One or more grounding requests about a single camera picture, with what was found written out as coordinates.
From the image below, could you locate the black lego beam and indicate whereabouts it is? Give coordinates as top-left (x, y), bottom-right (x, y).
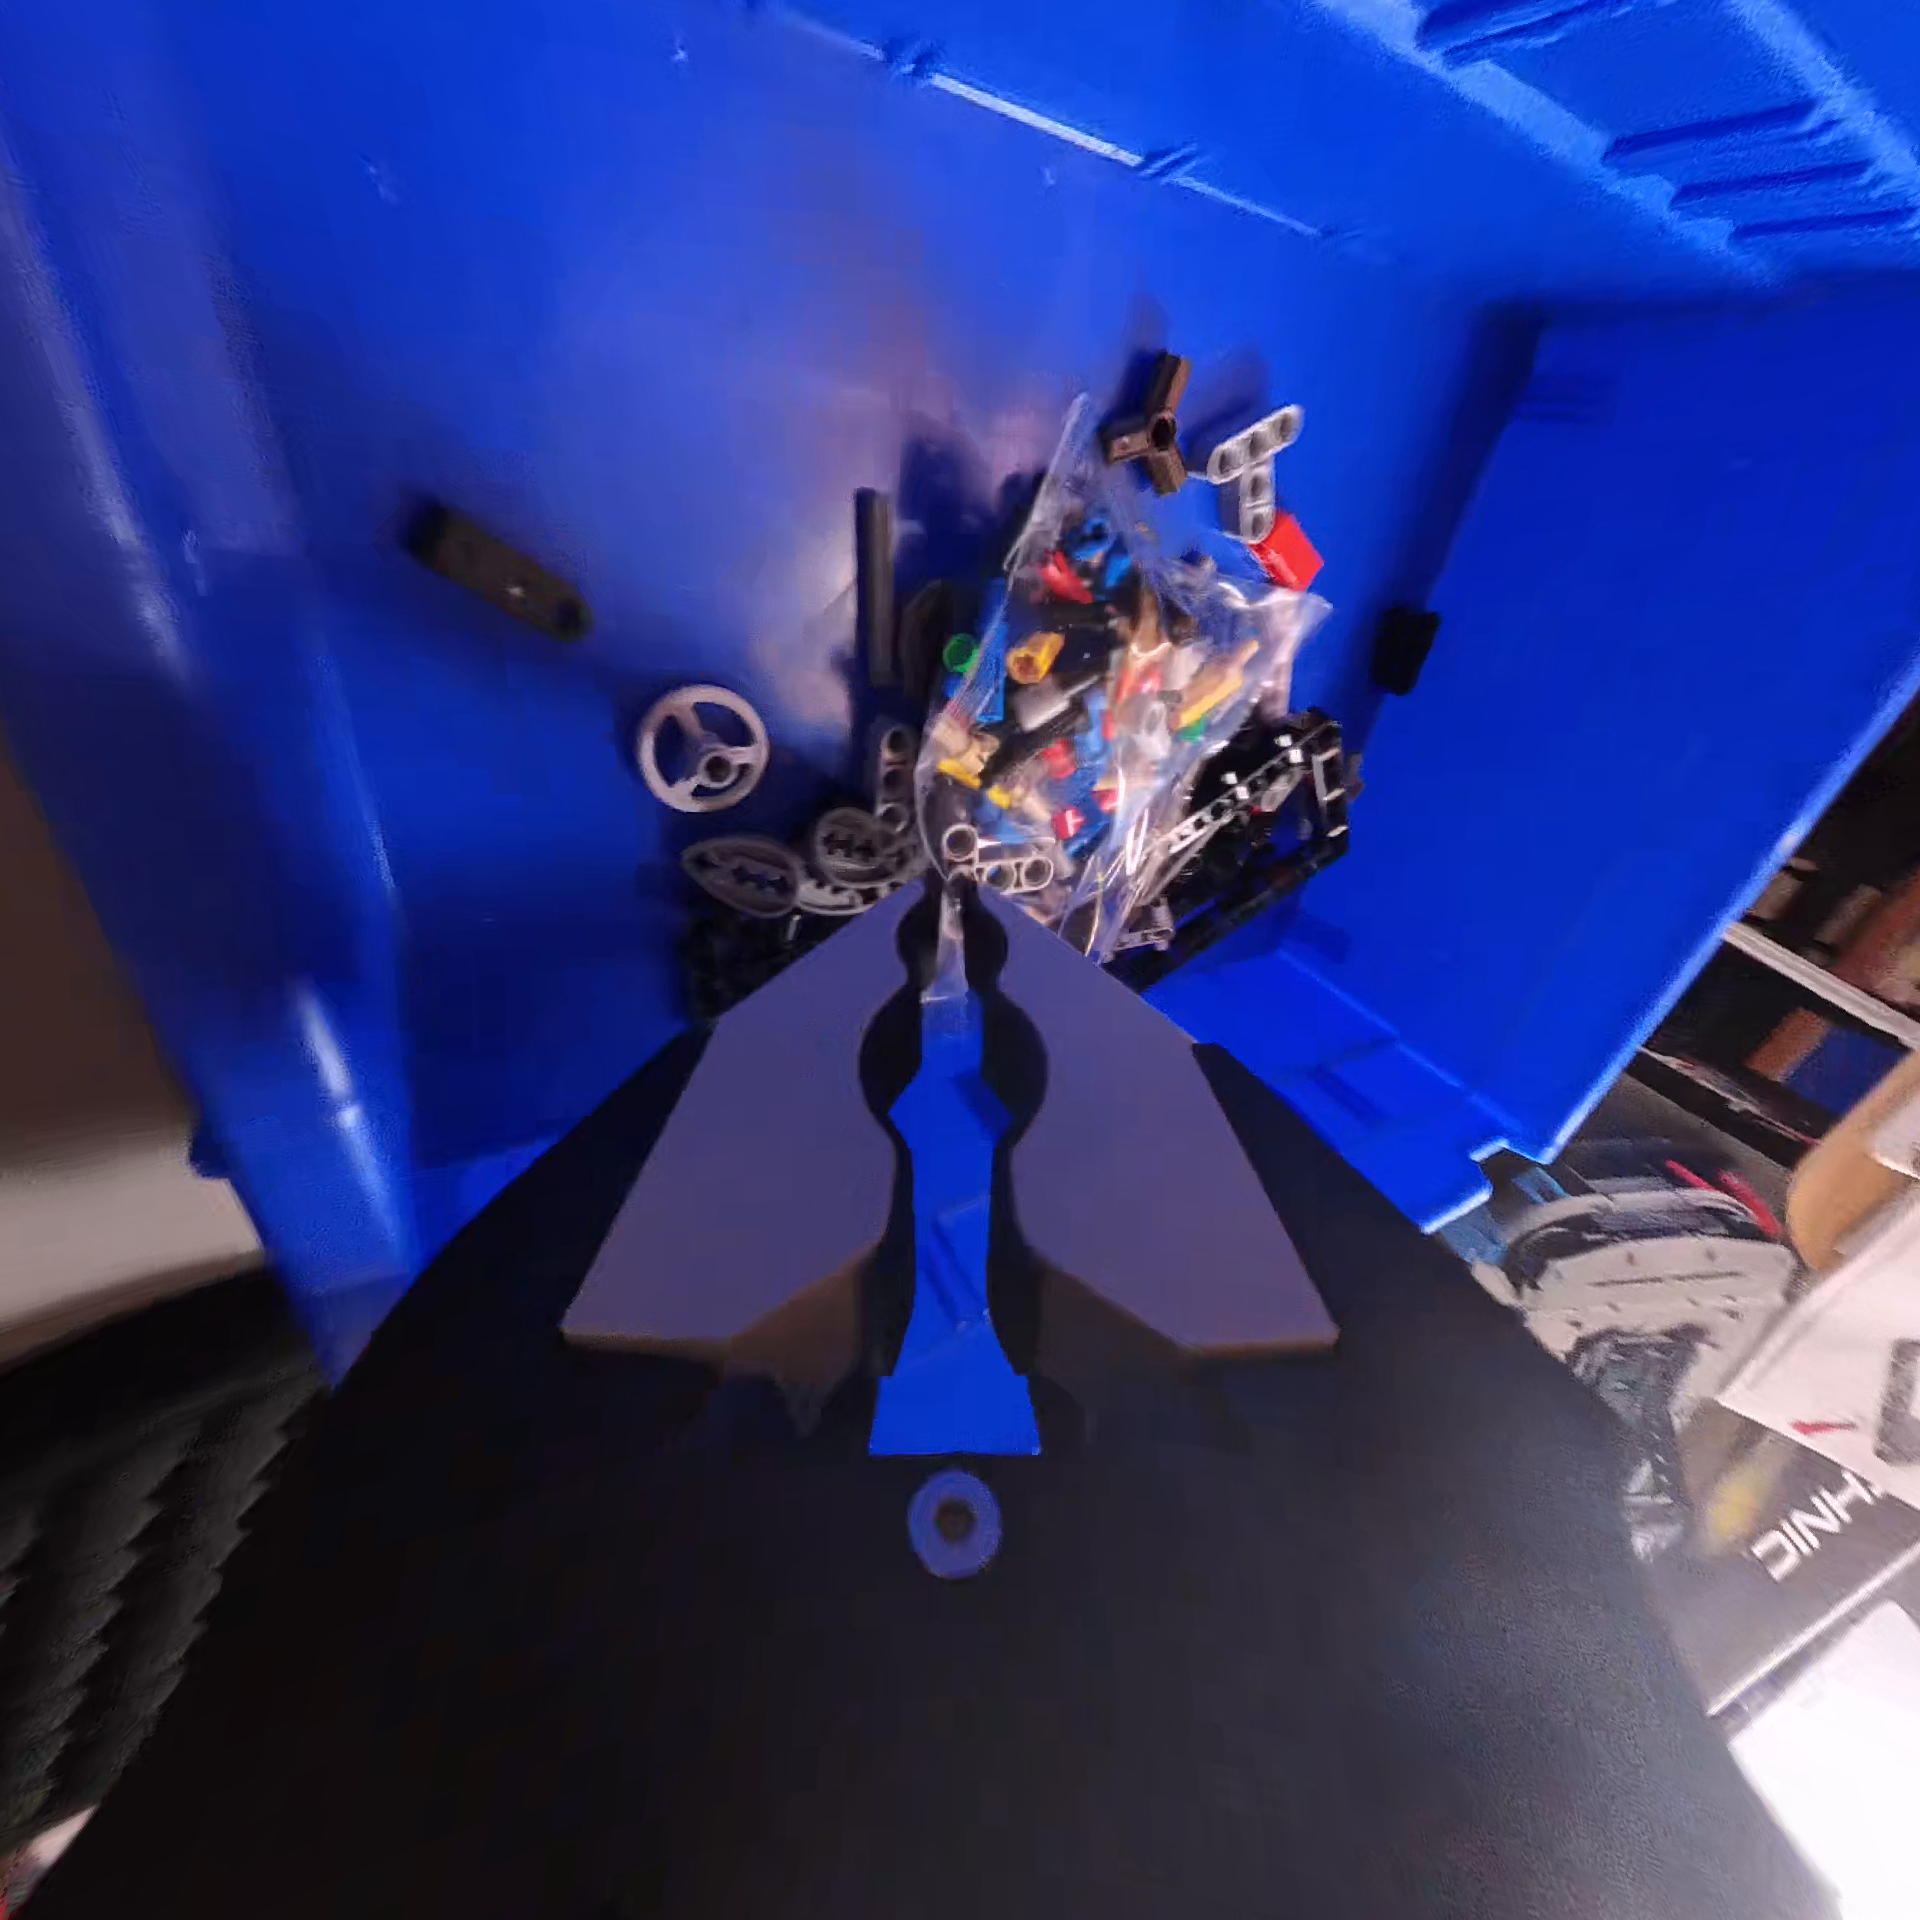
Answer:
top-left (405, 503), bottom-right (592, 645)

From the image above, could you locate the black lego axle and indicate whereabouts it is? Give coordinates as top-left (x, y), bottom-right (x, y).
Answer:
top-left (856, 486), bottom-right (901, 693)

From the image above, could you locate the clear bag of small lego pieces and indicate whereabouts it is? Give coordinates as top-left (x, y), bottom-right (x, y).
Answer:
top-left (914, 355), bottom-right (1335, 1002)

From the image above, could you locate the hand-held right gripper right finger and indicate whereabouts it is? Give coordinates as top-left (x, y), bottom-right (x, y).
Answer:
top-left (962, 886), bottom-right (1344, 1447)

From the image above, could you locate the blue bin with tag label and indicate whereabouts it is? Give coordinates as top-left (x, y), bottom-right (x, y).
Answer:
top-left (0, 0), bottom-right (1920, 1460)

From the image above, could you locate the lego set box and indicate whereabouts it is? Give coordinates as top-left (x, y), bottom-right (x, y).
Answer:
top-left (1434, 1052), bottom-right (1920, 1728)

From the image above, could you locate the black lego frame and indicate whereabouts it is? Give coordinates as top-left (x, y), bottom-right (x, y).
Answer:
top-left (1134, 710), bottom-right (1359, 978)

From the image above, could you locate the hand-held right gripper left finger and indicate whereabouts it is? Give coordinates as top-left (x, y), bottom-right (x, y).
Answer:
top-left (562, 882), bottom-right (945, 1435)

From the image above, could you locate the grey lego steering wheel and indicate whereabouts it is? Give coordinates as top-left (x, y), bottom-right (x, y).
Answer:
top-left (636, 686), bottom-right (772, 816)

